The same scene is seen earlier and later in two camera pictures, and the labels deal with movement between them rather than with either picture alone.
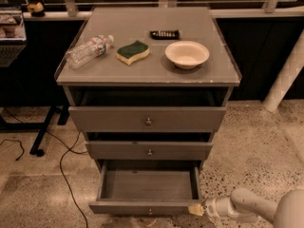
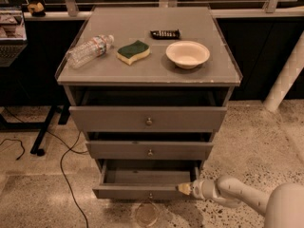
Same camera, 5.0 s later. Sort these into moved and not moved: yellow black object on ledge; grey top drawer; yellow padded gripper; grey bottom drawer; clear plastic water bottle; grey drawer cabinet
Moved: yellow padded gripper; grey bottom drawer
Not moved: yellow black object on ledge; clear plastic water bottle; grey drawer cabinet; grey top drawer
